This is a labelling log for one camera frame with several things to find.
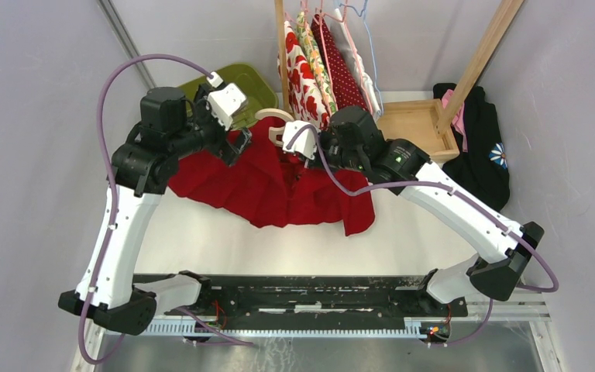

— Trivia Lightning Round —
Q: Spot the blue wire hanger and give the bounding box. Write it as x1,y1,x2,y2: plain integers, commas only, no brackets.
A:
339,0,384,112

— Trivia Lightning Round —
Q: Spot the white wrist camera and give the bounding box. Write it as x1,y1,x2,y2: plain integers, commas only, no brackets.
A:
282,121,320,160
207,83,247,131

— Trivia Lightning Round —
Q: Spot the green plastic basket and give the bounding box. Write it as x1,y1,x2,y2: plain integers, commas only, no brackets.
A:
170,63,278,132

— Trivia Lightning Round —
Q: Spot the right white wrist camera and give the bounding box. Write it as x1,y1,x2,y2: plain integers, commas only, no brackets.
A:
282,121,320,160

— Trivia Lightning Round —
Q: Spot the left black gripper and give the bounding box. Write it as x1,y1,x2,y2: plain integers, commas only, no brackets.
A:
170,84,253,167

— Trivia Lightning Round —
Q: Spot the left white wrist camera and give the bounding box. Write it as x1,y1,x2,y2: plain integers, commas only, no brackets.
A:
207,83,247,131

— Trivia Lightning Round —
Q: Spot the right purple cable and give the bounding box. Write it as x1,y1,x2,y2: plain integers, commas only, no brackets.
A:
284,124,560,346

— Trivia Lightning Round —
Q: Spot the red skirt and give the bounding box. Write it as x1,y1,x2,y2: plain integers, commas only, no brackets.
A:
169,119,376,236

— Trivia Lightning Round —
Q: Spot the cream plastic hanger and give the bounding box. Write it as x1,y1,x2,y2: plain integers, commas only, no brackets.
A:
254,108,294,147

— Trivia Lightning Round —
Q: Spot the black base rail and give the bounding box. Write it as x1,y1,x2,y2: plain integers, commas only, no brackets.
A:
132,270,469,332

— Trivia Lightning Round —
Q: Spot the white slotted cable duct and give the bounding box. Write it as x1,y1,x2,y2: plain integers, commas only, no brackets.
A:
143,317,452,340

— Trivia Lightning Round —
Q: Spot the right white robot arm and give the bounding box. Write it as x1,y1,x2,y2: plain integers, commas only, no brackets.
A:
283,106,544,316

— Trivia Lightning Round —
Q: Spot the pink wire hanger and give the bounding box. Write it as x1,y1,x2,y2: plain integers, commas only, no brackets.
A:
287,0,376,112

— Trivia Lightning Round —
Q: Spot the red poppy print garment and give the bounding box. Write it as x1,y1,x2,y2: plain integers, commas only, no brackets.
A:
283,21,329,129

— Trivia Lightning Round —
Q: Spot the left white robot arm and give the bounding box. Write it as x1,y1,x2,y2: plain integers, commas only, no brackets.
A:
58,83,251,336

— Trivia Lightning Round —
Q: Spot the dark red polka-dot garment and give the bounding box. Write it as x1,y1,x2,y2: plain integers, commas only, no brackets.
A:
311,14,368,111

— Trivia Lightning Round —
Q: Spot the black garment with flower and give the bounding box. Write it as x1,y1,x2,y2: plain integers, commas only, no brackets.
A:
442,86,511,212

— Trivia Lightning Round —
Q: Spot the white garment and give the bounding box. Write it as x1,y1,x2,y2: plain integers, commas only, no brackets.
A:
332,9,382,120

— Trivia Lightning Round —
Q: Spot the yellow floral print garment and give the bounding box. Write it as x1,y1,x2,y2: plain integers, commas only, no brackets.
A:
296,11,338,114

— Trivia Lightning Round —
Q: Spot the purple cable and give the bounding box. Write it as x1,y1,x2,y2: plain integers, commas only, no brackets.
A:
284,124,560,346
77,53,225,366

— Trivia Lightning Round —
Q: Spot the wooden clothes rack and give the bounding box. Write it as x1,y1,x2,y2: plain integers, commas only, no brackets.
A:
274,0,525,165

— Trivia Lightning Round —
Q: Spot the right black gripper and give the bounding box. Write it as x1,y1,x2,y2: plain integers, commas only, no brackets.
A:
298,128,366,174

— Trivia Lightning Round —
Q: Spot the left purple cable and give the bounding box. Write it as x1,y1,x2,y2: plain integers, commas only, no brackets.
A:
77,53,225,366

